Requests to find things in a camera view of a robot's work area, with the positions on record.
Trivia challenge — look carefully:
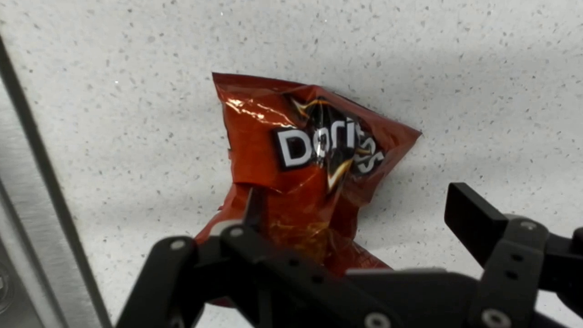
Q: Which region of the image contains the stainless steel double sink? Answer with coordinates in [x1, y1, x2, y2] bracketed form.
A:
[0, 34, 115, 328]

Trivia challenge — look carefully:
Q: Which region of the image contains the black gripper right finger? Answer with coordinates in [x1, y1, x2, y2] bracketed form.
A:
[443, 180, 583, 328]

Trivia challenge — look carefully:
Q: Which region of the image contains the red Doritos chip bag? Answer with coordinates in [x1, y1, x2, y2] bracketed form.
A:
[193, 71, 424, 307]

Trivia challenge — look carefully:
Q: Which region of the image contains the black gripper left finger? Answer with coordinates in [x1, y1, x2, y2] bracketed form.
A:
[115, 224, 393, 328]

